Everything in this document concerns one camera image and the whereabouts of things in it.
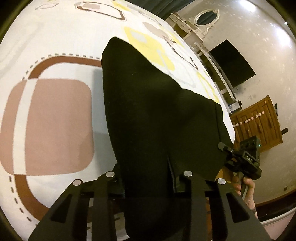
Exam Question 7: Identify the white oval vanity mirror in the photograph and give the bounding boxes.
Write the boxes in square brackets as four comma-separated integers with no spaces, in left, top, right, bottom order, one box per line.
[194,9,220,29]

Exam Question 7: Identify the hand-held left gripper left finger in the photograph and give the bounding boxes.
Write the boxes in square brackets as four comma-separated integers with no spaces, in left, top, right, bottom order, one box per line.
[29,171,126,241]

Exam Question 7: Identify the person's right hand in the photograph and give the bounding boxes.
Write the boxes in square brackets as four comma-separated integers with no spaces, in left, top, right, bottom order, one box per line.
[232,175,255,209]

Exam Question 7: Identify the black flat television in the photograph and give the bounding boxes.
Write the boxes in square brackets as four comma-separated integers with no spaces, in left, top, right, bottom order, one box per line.
[208,39,256,88]

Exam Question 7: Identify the dark teal curtain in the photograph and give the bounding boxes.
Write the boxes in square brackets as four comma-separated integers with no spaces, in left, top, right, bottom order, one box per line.
[125,0,178,20]

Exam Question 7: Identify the black pants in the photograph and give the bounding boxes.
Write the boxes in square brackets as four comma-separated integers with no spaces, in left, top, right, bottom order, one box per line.
[102,37,236,241]

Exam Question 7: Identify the white electronic box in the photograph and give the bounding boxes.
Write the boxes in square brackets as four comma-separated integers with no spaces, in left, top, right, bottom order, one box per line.
[228,101,242,114]

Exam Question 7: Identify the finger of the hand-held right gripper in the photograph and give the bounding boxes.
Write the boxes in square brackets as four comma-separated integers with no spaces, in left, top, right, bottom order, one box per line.
[218,142,233,158]

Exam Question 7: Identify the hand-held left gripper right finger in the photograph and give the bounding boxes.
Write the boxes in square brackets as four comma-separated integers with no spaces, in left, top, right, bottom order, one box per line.
[172,170,271,241]

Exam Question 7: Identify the printed bed sheet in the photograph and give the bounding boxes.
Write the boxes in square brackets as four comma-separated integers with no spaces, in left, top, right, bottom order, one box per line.
[0,0,236,241]

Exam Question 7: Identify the wooden cabinet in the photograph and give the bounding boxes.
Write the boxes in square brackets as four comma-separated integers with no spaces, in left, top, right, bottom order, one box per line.
[230,95,284,153]

